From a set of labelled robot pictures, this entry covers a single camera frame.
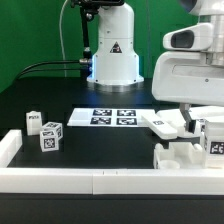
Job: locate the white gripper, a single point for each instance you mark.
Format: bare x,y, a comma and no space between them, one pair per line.
192,69

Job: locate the white chair seat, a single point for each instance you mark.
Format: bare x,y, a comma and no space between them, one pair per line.
178,155

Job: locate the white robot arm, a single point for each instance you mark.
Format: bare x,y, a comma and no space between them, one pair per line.
115,65

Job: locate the white chair back piece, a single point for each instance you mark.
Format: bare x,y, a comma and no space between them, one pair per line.
200,114

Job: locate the white marker tag sheet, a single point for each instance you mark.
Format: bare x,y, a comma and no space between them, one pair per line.
108,117

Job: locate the white U-shaped fence wall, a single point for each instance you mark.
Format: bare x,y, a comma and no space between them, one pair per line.
168,178

